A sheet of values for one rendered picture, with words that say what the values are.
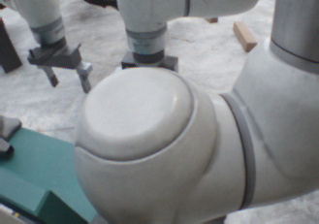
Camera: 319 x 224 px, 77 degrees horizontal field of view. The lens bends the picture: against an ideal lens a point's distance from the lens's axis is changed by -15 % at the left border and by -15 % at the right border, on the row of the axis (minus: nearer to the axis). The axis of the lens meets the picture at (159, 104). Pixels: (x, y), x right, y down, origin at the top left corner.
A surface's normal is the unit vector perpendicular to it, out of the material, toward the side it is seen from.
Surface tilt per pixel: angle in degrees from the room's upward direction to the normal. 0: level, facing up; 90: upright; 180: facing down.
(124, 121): 6
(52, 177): 0
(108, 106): 6
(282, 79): 46
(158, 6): 92
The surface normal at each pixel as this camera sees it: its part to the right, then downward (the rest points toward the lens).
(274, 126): -0.74, 0.16
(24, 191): -0.05, -0.68
